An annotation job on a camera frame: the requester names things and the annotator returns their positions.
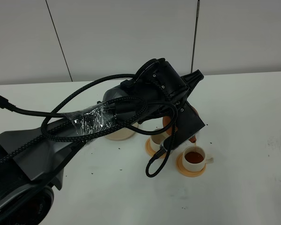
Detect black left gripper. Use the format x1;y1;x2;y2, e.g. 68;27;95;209
131;58;204;103

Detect brown clay teapot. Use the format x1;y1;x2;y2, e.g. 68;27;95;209
161;106;199;144

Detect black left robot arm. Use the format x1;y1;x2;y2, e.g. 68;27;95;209
0;58;204;225

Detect white teacup near teapot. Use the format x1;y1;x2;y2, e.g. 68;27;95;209
150;132;169;152

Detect orange coaster near teapot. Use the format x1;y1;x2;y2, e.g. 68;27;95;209
145;138;164;157

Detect cream teapot saucer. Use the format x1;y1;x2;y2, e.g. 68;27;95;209
105;127;136;141

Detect white teacup far right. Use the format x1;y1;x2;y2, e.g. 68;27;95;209
182;146;214;172

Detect orange coaster far right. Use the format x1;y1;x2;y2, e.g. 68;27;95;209
176;153;206;177

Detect black braided camera cable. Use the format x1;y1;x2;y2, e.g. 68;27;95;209
0;60;181;178

